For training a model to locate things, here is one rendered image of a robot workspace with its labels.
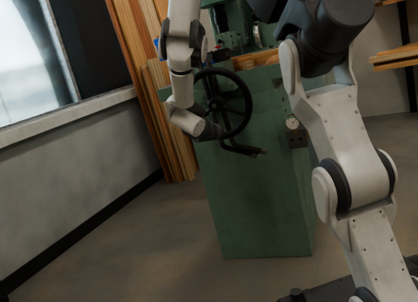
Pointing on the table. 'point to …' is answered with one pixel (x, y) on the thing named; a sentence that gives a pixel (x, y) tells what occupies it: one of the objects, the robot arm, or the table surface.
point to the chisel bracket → (230, 41)
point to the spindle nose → (221, 18)
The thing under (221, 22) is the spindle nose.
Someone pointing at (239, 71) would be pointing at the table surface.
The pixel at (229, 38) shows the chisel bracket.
